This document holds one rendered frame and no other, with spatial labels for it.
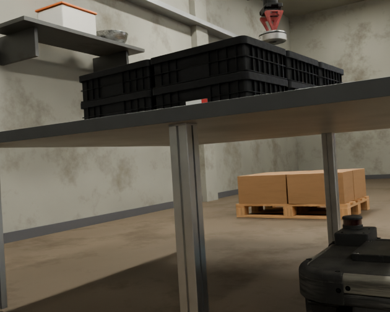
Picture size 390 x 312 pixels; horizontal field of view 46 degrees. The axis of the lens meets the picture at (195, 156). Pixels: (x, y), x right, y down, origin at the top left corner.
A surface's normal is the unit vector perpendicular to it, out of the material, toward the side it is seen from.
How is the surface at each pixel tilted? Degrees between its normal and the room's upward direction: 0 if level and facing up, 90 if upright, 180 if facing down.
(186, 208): 90
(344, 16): 90
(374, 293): 90
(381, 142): 90
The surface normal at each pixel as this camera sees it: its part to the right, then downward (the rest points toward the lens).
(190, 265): -0.53, 0.03
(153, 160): 0.85, -0.06
